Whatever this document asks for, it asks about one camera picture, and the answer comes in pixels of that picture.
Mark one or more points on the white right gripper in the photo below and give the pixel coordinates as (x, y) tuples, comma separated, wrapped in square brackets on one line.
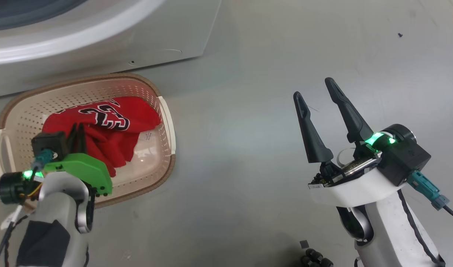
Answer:
[(356, 189)]

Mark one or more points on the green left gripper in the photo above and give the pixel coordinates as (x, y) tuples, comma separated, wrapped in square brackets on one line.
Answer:
[(85, 170)]

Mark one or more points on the red basketball jersey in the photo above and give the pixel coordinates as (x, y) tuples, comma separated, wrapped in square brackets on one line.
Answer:
[(137, 115)]

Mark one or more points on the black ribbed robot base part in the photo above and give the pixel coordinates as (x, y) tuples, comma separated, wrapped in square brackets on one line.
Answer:
[(315, 259)]

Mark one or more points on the cream perforated laundry basket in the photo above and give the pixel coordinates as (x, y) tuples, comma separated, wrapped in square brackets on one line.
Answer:
[(22, 115)]

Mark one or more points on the white front-loading washing machine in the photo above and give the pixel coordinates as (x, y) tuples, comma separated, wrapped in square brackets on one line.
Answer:
[(100, 48)]

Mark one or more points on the grey rubber door gasket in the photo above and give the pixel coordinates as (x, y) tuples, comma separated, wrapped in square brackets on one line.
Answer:
[(19, 11)]

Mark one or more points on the small grey square scrap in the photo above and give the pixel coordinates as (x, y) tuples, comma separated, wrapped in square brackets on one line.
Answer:
[(304, 243)]

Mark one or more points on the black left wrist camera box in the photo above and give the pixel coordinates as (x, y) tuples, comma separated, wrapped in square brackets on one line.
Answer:
[(48, 142)]

